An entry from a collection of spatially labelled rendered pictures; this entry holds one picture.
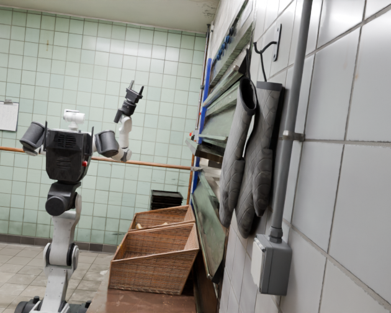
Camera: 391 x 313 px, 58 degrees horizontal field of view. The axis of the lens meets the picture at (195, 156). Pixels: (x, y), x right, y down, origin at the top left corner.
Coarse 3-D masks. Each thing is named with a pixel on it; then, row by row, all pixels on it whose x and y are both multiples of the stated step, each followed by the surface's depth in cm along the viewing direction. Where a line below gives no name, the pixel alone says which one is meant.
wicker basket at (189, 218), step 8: (168, 208) 304; (176, 208) 305; (184, 208) 306; (136, 216) 294; (144, 216) 303; (152, 216) 304; (160, 216) 304; (168, 216) 305; (184, 216) 307; (192, 216) 267; (136, 224) 304; (144, 224) 304; (152, 224) 305; (160, 224) 306; (168, 224) 251; (176, 224) 251; (184, 232) 253; (144, 248) 251
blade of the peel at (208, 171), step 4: (204, 168) 302; (208, 168) 303; (212, 168) 303; (216, 168) 303; (204, 172) 252; (208, 172) 275; (212, 172) 279; (216, 172) 282; (220, 172) 286; (208, 176) 248; (212, 176) 248; (216, 176) 249
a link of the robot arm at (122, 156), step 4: (120, 148) 230; (120, 152) 232; (124, 152) 238; (128, 152) 241; (112, 156) 232; (116, 156) 232; (120, 156) 235; (124, 156) 238; (128, 156) 243; (116, 160) 238; (120, 160) 240; (124, 160) 240
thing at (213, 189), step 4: (200, 172) 282; (204, 176) 246; (204, 180) 241; (208, 180) 228; (212, 180) 231; (208, 184) 213; (212, 184) 210; (216, 184) 212; (208, 188) 210; (212, 188) 195; (216, 188) 197; (212, 192) 186; (216, 192) 183; (212, 196) 183; (216, 196) 170; (216, 200) 167; (216, 204) 165
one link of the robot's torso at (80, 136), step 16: (48, 144) 196; (64, 144) 197; (80, 144) 199; (96, 144) 214; (48, 160) 199; (64, 160) 200; (80, 160) 201; (48, 176) 202; (64, 176) 203; (80, 176) 211
